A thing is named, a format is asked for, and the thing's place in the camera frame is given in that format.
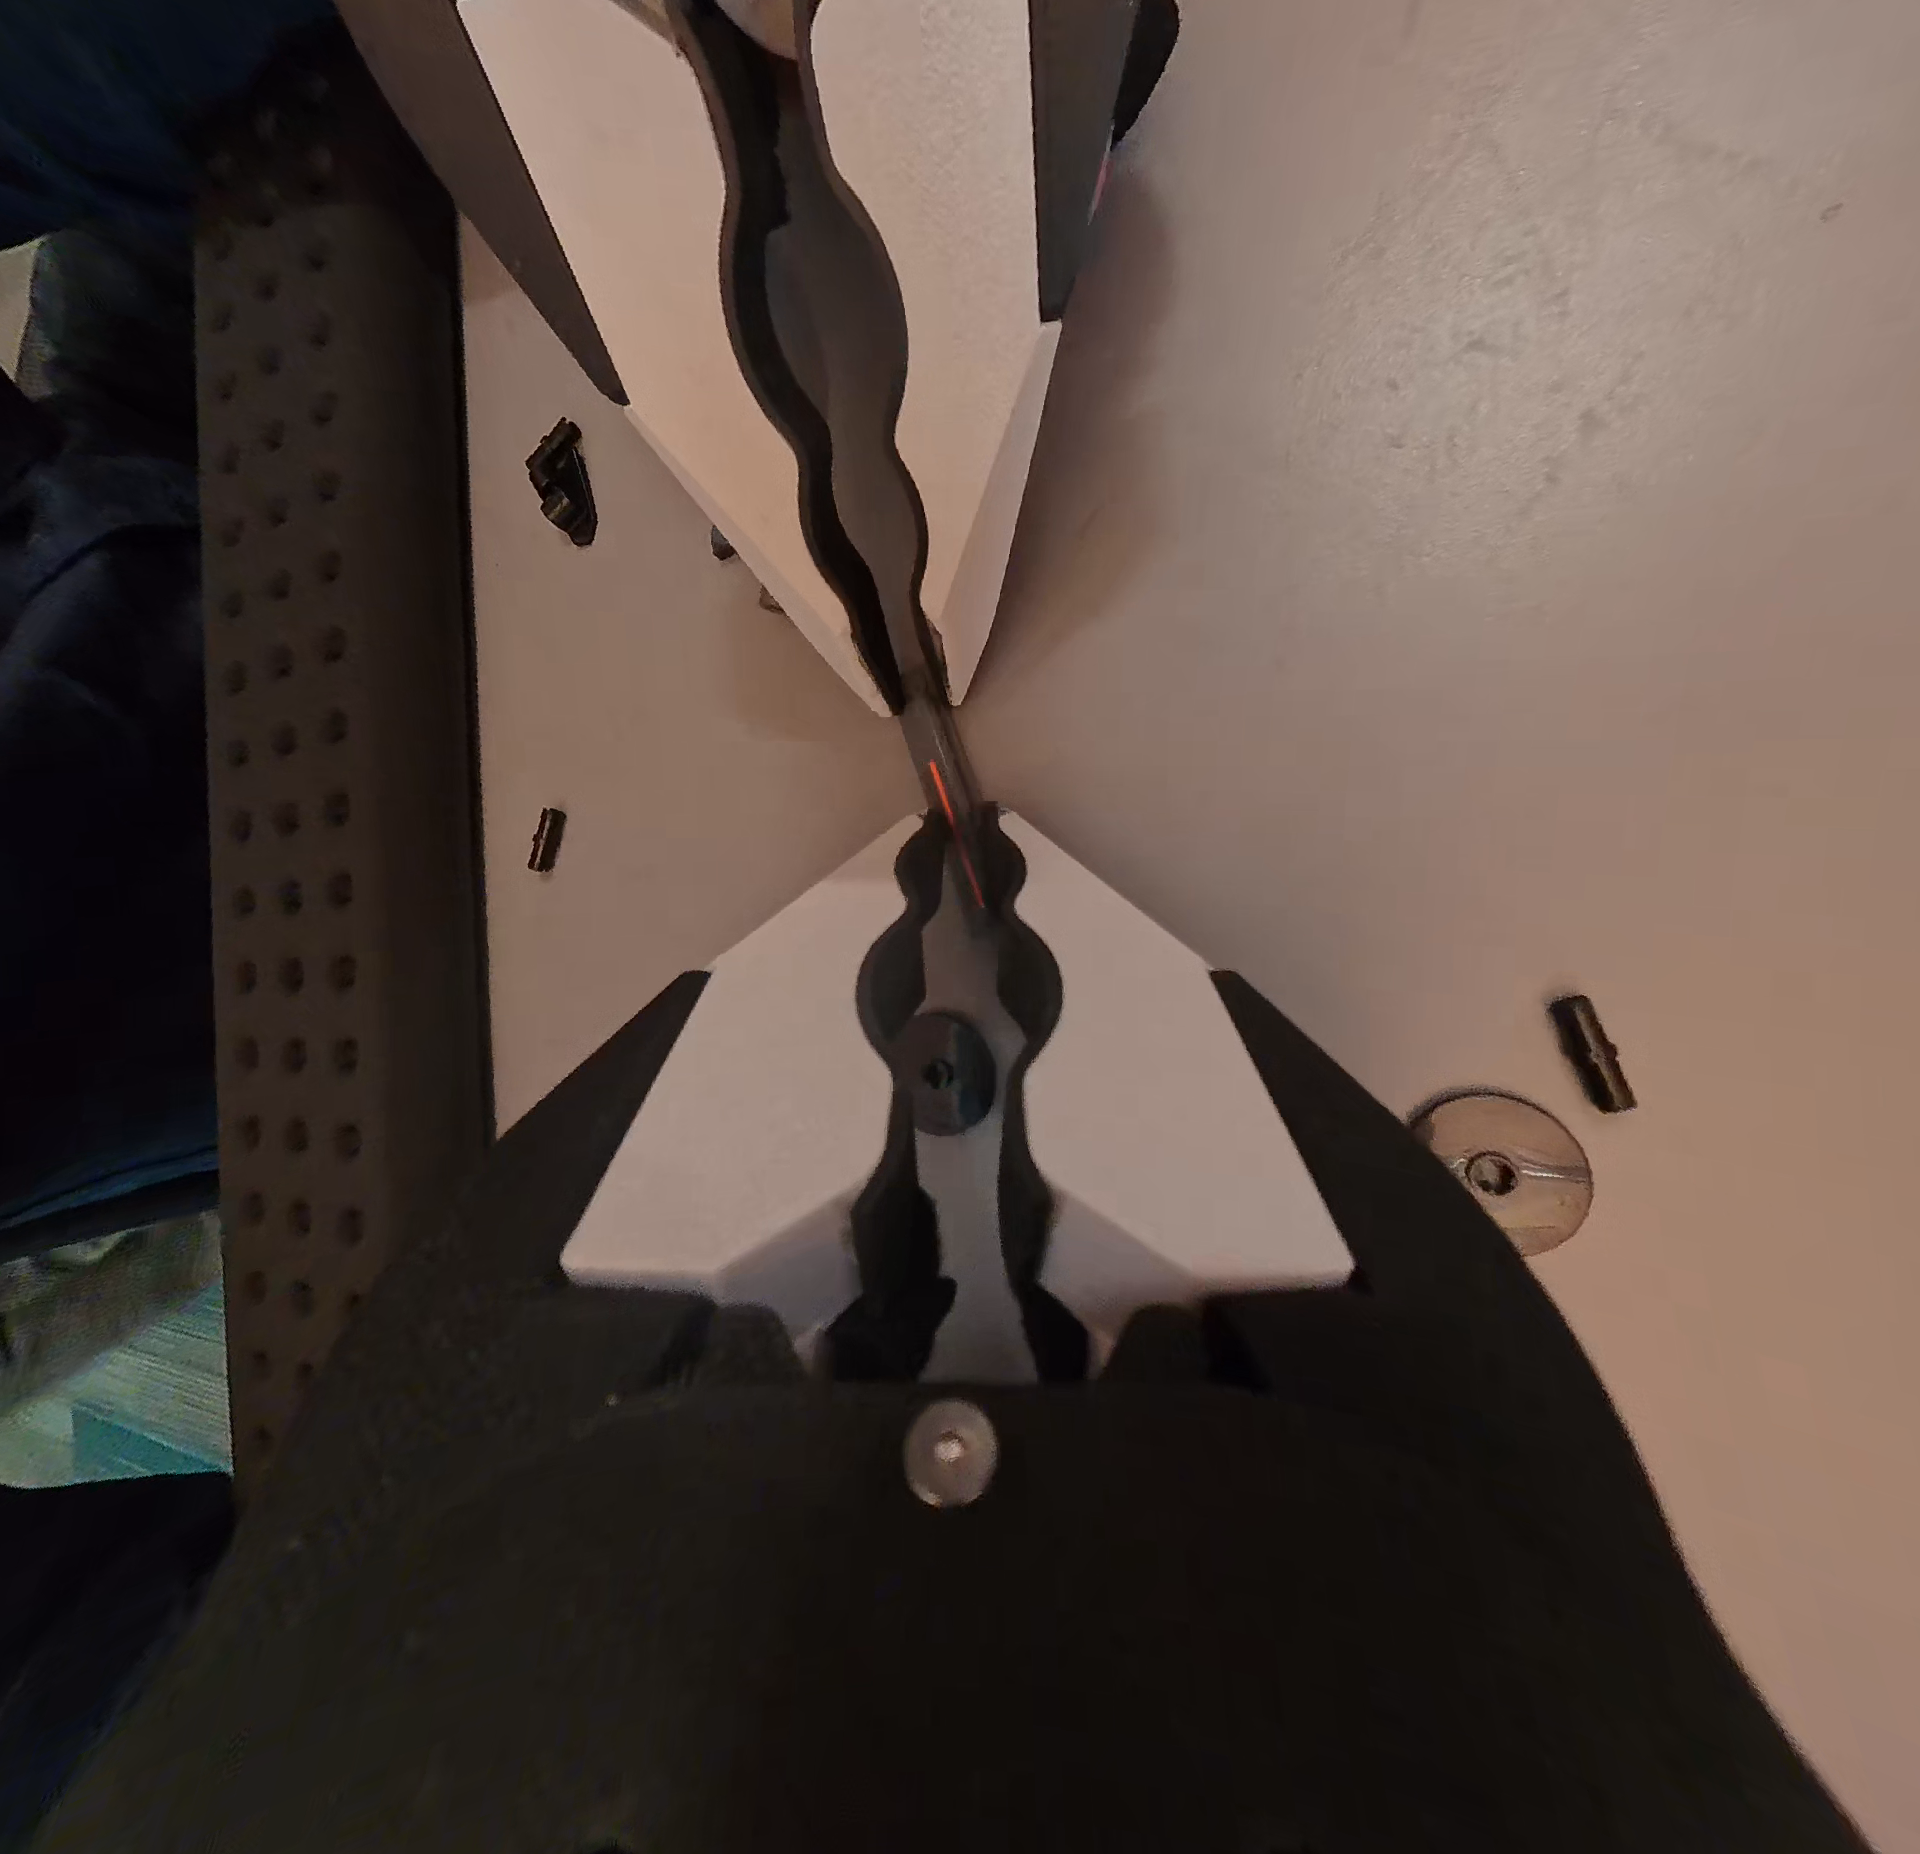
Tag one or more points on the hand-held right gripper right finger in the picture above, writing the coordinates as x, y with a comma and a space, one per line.
1186, 1135

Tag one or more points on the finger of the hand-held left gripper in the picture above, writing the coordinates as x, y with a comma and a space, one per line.
601, 159
960, 159

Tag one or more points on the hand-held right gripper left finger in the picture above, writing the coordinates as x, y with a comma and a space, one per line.
720, 1135

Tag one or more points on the black round lego disc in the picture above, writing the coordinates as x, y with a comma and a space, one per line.
1500, 1172
942, 1071

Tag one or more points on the long grey lego assembly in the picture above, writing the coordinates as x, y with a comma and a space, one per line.
933, 751

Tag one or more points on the black lego clip assembly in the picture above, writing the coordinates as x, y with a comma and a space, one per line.
562, 481

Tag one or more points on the black lego pin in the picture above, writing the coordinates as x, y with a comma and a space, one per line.
549, 842
1593, 1052

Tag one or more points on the dark perforated panel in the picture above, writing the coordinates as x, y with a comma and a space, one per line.
300, 684

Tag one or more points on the person's dark blue clothing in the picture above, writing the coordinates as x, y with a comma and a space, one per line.
91, 684

